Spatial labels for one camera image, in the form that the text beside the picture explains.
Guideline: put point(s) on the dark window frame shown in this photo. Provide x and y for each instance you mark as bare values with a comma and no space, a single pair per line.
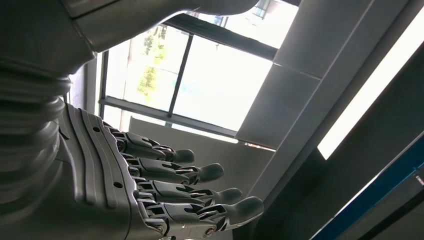
198,36

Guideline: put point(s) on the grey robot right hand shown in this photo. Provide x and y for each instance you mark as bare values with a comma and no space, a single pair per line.
106,185

